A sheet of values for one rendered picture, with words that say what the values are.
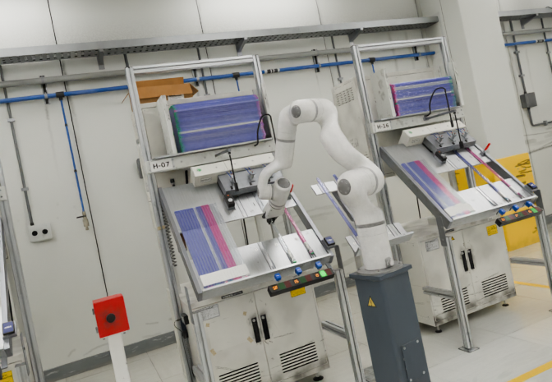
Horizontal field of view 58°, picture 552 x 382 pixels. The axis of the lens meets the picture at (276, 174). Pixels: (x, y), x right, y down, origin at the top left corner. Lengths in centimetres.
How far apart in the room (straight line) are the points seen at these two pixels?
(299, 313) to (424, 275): 87
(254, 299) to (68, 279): 189
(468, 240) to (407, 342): 145
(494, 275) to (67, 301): 308
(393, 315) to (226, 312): 96
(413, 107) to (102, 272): 265
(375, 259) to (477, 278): 155
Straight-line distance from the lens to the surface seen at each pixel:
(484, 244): 353
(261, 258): 243
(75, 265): 417
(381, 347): 214
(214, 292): 230
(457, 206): 304
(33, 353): 279
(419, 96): 348
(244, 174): 275
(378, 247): 203
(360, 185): 196
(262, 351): 276
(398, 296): 207
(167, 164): 273
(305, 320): 283
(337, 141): 207
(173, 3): 461
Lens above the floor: 115
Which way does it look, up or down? level
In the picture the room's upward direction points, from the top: 12 degrees counter-clockwise
